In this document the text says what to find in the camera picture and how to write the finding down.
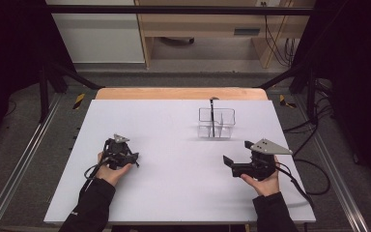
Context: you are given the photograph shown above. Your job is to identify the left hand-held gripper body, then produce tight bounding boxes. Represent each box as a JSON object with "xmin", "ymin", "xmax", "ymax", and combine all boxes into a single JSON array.
[{"xmin": 102, "ymin": 133, "xmax": 130, "ymax": 171}]

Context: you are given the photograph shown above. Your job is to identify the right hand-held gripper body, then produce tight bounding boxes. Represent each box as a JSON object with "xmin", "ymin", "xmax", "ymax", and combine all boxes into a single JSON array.
[{"xmin": 231, "ymin": 138, "xmax": 294, "ymax": 182}]

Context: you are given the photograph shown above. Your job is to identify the clear plastic organizer box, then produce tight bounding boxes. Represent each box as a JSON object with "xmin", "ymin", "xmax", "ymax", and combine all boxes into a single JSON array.
[{"xmin": 197, "ymin": 107, "xmax": 237, "ymax": 140}]

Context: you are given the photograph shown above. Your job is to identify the person's left hand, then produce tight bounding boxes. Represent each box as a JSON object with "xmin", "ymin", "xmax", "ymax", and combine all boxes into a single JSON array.
[{"xmin": 96, "ymin": 152, "xmax": 133, "ymax": 188}]

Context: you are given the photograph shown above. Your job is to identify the person's right hand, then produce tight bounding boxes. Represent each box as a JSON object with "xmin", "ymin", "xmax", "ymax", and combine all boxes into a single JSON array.
[{"xmin": 241, "ymin": 156, "xmax": 281, "ymax": 197}]

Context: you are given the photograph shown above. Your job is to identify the yellow black tape strip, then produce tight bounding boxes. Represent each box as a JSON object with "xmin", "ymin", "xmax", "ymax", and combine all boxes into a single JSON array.
[
  {"xmin": 278, "ymin": 94, "xmax": 298, "ymax": 109},
  {"xmin": 72, "ymin": 93, "xmax": 87, "ymax": 110}
]

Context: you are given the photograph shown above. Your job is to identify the white table board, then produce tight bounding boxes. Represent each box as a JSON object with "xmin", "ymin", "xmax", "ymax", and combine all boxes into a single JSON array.
[{"xmin": 43, "ymin": 99, "xmax": 317, "ymax": 224}]

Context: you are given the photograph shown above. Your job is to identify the wooden table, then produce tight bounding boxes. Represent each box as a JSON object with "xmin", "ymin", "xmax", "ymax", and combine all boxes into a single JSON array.
[{"xmin": 95, "ymin": 87, "xmax": 269, "ymax": 101}]

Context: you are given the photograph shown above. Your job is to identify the white cabinet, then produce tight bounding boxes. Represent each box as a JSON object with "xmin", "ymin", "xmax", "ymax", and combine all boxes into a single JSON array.
[{"xmin": 44, "ymin": 0, "xmax": 146, "ymax": 64}]

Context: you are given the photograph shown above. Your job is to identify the black curtain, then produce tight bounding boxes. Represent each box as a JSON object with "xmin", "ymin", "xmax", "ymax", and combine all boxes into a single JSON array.
[
  {"xmin": 0, "ymin": 0, "xmax": 75, "ymax": 156},
  {"xmin": 289, "ymin": 0, "xmax": 371, "ymax": 194}
]

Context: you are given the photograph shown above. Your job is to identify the wooden desk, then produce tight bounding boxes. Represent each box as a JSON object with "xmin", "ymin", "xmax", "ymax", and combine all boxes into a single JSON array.
[{"xmin": 134, "ymin": 0, "xmax": 317, "ymax": 70}]

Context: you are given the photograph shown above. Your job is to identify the black metal crossbar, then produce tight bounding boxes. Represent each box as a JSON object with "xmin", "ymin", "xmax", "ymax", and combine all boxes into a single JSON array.
[{"xmin": 44, "ymin": 4, "xmax": 317, "ymax": 16}]

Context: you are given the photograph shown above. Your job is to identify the left hand-held gripper cable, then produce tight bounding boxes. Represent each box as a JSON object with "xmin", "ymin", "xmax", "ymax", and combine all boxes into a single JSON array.
[{"xmin": 83, "ymin": 141, "xmax": 110, "ymax": 191}]

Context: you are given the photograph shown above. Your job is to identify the hand-held gripper cable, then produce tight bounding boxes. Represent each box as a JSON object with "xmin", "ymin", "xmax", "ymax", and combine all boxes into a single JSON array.
[
  {"xmin": 83, "ymin": 141, "xmax": 110, "ymax": 191},
  {"xmin": 274, "ymin": 159, "xmax": 332, "ymax": 207}
]

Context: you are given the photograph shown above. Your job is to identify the right hand-held gripper cable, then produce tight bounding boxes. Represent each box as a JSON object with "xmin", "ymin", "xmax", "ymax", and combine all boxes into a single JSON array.
[{"xmin": 274, "ymin": 159, "xmax": 332, "ymax": 207}]

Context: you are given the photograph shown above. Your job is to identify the black floor cables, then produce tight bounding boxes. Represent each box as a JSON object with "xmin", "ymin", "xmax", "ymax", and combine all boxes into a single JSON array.
[{"xmin": 284, "ymin": 78, "xmax": 334, "ymax": 156}]

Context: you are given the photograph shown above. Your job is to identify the black metal frame stand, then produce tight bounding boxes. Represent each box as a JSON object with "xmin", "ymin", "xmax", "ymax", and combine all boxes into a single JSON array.
[
  {"xmin": 257, "ymin": 61, "xmax": 318, "ymax": 125},
  {"xmin": 38, "ymin": 61, "xmax": 105, "ymax": 124}
]

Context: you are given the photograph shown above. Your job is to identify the aluminium rail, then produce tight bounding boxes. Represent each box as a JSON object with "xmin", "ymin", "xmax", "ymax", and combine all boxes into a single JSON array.
[
  {"xmin": 294, "ymin": 96, "xmax": 371, "ymax": 232},
  {"xmin": 0, "ymin": 93, "xmax": 62, "ymax": 232}
]

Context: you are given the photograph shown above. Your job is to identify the hanging black cables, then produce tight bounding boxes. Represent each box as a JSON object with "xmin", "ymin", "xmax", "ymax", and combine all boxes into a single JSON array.
[{"xmin": 263, "ymin": 1, "xmax": 299, "ymax": 68}]

